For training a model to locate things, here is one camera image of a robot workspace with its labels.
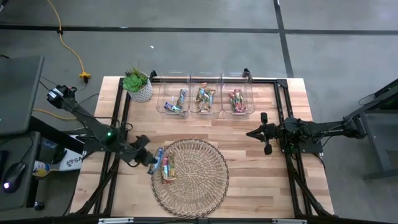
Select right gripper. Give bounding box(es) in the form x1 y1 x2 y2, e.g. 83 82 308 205
246 111 282 156

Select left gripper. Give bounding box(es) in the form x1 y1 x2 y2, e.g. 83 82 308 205
127 134 159 166

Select blue-wrapped granola bar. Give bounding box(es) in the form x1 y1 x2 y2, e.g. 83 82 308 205
176 88 188 110
147 147 165 175
163 101 183 114

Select red-wrapped granola bar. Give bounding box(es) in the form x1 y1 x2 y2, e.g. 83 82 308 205
228 91 239 113
233 89 243 113
160 155 171 185
238 89 249 113

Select green-wrapped granola bar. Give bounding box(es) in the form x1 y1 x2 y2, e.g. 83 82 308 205
167 152 177 181
207 88 217 108
201 90 214 111
198 93 210 113
195 82 208 103

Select clear plastic bin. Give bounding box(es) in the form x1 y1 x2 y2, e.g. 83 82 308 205
155 70 191 120
221 70 256 121
188 70 223 121

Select round woven placemat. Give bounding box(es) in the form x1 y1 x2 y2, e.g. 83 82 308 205
150 138 230 219

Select succulent in patterned white pot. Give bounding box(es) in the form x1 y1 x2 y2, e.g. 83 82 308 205
122 63 154 103

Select white printed box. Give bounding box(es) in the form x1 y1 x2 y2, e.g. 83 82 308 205
58 148 85 172

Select plastic bottle yellow label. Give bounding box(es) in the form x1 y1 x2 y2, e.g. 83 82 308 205
32 160 52 178

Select dark metal stand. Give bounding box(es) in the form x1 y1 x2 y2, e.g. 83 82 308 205
343 77 398 181

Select dark grey desk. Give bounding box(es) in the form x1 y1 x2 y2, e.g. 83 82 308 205
0 130 41 212

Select black computer mouse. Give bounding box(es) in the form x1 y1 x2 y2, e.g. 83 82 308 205
2 162 27 194

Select dark grey monitor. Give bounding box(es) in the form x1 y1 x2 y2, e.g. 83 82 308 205
0 55 44 136

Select silver metal bracket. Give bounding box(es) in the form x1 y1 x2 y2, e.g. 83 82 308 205
272 218 308 224
98 217 135 224

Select black aluminium table frame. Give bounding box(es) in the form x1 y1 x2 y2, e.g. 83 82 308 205
70 76 335 218

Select black power cable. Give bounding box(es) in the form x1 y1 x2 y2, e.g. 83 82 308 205
39 75 90 93

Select yellow extension cord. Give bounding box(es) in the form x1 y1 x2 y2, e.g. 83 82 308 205
46 0 92 80
33 108 77 121

